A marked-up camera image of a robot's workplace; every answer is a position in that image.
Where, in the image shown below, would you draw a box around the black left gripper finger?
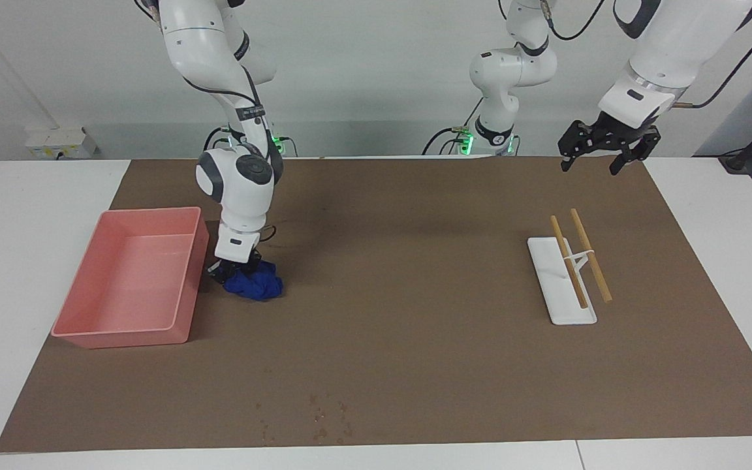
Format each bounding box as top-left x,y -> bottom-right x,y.
559,120 -> 594,173
609,127 -> 661,176

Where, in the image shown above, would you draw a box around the blue towel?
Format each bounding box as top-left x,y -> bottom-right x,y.
225,261 -> 283,302

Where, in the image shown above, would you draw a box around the pink plastic bin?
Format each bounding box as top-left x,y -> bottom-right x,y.
51,207 -> 210,349

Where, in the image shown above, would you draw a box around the wooden rack rod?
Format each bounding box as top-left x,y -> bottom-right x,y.
570,209 -> 613,303
550,215 -> 589,309

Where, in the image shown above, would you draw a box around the brown table mat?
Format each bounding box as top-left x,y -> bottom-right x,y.
0,155 -> 752,453

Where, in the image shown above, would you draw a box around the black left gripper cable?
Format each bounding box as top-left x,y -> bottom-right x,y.
673,0 -> 752,109

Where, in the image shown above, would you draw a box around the black base cables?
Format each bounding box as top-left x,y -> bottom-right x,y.
422,98 -> 484,156

